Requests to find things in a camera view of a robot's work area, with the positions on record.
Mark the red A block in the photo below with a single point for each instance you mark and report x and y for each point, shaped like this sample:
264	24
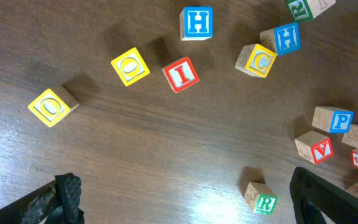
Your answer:
314	147

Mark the yellow o block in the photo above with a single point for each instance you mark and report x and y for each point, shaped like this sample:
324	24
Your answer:
130	66
53	105

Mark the blue h block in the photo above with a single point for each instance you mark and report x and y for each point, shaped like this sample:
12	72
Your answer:
283	39
196	23

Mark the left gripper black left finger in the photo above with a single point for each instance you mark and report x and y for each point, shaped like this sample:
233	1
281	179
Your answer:
56	202

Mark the yellow O block far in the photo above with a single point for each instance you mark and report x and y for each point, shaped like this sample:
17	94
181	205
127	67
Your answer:
130	66

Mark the blue H block left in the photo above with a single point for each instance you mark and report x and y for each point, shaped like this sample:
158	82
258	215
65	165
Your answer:
196	23

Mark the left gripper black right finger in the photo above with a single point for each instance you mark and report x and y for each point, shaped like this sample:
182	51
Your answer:
313	198

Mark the blue P block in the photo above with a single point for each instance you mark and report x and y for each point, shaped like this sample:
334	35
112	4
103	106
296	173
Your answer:
332	120

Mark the red I block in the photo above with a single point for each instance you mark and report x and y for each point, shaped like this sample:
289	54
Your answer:
180	74

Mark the green R block placed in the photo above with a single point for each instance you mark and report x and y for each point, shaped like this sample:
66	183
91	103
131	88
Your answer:
260	198

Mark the yellow O block near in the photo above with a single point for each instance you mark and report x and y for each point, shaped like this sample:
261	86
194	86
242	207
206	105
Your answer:
53	105

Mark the blue H block right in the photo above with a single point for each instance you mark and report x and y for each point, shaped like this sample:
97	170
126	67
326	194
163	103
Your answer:
283	39

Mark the yellow C block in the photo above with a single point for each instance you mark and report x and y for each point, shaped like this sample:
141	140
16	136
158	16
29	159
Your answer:
255	60

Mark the green R block far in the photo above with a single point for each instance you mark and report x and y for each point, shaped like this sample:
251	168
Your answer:
305	10

